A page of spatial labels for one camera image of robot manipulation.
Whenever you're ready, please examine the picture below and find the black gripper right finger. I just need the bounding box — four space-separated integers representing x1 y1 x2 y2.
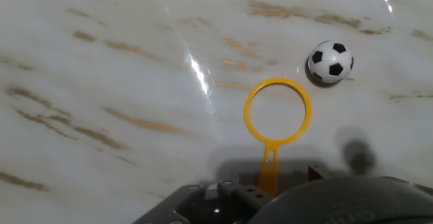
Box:
307 165 331 182

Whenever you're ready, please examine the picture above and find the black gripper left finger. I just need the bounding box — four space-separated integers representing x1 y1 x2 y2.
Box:
131 179 273 224

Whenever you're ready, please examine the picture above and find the yellow plastic bubble wand ring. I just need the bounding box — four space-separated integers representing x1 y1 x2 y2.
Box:
243 77 313 198

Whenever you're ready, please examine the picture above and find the small black white soccer ball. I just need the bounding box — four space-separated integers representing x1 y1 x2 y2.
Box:
306 40 355 84

